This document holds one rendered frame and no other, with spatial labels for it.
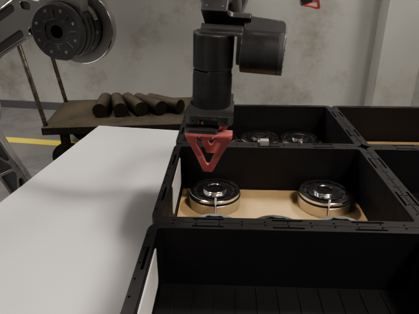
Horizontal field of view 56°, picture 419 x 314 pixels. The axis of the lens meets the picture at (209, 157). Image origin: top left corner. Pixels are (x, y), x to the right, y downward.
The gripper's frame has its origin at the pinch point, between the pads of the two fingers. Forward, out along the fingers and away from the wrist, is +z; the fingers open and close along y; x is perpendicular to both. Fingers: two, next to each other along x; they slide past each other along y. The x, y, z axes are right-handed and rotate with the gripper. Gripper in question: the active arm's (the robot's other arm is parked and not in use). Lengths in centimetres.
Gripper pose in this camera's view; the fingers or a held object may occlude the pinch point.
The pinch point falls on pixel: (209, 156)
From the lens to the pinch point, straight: 63.4
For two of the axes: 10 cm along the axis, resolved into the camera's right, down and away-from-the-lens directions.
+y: 0.7, -4.7, 8.8
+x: -10.0, -0.6, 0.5
